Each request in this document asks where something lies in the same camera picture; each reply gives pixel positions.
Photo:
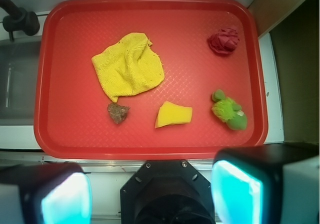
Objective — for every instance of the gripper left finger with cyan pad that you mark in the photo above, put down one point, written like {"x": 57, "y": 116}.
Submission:
{"x": 45, "y": 193}

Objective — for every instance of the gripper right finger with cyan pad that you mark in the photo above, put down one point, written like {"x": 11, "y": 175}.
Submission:
{"x": 271, "y": 183}

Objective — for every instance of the green plush animal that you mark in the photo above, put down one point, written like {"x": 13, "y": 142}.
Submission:
{"x": 228, "y": 111}

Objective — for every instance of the brown crumpled lump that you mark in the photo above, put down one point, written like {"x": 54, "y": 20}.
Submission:
{"x": 117, "y": 112}

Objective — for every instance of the yellow sponge wedge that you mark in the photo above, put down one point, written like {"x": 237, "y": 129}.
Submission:
{"x": 173, "y": 114}

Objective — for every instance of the red plastic tray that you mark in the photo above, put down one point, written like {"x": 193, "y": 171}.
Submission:
{"x": 71, "y": 118}

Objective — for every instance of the metal sink basin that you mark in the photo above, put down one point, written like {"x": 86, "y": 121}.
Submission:
{"x": 18, "y": 78}

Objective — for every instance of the yellow knitted cloth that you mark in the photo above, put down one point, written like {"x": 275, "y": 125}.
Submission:
{"x": 129, "y": 67}

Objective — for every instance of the crumpled red paper ball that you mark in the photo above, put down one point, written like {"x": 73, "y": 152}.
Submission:
{"x": 224, "y": 41}

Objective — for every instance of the black faucet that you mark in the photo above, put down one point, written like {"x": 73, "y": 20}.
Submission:
{"x": 19, "y": 19}

